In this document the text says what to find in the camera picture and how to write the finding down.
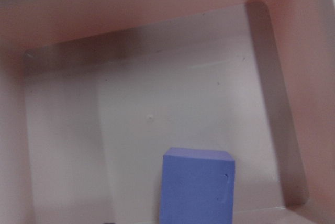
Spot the purple foam block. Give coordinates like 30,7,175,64
159,148,235,223

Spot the pink plastic bin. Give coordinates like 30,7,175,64
1,0,334,223

